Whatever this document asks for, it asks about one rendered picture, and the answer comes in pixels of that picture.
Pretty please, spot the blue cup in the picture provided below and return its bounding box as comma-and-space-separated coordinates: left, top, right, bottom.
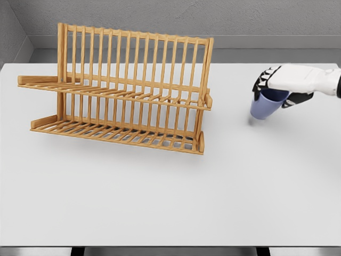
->
249, 89, 290, 121

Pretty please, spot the wooden two-tier dish rack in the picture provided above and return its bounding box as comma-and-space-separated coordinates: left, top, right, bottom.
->
17, 22, 215, 155

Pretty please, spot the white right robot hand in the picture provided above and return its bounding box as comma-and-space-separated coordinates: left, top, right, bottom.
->
252, 63, 324, 109

